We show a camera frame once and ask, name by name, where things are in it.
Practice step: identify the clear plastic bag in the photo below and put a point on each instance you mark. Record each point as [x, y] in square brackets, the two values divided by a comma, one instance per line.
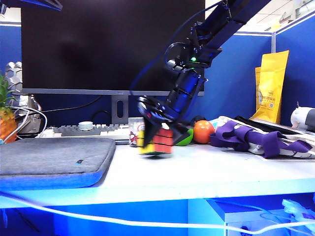
[299, 211]

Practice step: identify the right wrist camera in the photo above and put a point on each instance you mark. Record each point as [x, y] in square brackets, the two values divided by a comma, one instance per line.
[197, 61]

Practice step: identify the small yellow pouch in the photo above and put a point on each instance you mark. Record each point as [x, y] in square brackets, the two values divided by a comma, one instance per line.
[257, 83]

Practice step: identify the orange round fruit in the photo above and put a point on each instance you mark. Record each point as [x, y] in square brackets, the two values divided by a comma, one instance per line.
[203, 132]

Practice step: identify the black computer monitor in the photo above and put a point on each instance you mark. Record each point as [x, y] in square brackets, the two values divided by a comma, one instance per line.
[98, 46]

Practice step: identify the grey monitor stand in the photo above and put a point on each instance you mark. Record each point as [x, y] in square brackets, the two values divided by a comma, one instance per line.
[119, 115]

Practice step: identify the pale round lid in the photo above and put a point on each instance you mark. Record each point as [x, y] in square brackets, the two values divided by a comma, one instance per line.
[86, 125]

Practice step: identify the white and grey keyboard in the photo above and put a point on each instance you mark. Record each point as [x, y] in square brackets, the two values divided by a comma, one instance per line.
[110, 132]

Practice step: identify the large yellow pouch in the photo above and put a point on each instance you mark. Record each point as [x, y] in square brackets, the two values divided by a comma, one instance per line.
[272, 86]

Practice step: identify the black flat folder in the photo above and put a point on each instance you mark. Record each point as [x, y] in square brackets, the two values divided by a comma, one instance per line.
[270, 125]

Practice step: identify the Rubik's cube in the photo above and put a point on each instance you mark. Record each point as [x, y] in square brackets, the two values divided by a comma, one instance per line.
[162, 142]

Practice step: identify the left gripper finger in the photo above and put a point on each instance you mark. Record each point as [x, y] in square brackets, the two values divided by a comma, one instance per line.
[46, 4]

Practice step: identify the black round object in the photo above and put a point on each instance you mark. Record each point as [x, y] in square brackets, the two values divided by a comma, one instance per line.
[197, 118]

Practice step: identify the grey felt laptop sleeve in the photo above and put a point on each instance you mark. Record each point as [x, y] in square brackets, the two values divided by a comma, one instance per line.
[44, 157]

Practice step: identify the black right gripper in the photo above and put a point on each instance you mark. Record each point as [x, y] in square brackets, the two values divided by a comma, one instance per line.
[183, 96]

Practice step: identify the white drawer cabinet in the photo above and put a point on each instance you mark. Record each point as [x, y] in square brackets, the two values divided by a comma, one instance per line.
[246, 221]

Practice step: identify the grey partition post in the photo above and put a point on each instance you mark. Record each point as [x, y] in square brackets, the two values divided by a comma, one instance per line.
[274, 43]

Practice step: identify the green apple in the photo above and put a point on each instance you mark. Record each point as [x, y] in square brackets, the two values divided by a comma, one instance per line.
[185, 140]

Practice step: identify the white and grey device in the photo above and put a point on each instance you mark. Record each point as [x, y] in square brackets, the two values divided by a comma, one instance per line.
[300, 117]

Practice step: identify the toy pineapple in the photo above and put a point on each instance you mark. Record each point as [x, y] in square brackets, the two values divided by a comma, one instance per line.
[6, 123]

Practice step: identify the silver geometric figure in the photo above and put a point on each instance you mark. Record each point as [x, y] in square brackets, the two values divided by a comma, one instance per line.
[14, 73]

